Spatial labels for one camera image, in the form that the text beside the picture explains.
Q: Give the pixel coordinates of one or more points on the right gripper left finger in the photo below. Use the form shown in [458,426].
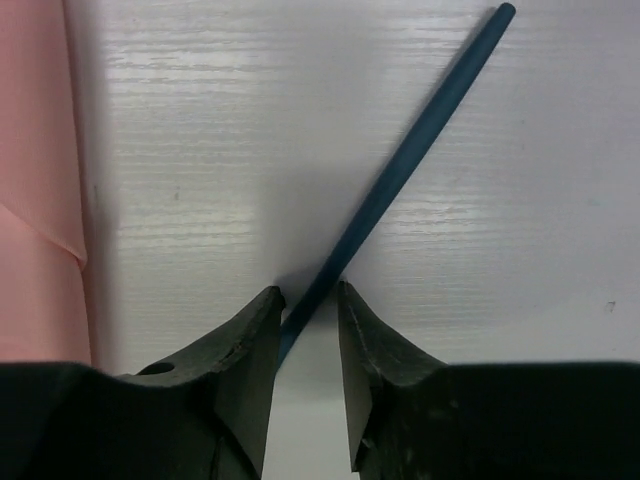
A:
[201,413]

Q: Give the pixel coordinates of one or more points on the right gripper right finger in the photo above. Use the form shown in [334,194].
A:
[412,416]

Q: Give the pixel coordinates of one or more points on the pink satin napkin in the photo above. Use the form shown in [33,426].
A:
[43,252]

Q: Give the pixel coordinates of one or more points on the teal plastic spoon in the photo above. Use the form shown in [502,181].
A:
[400,167]

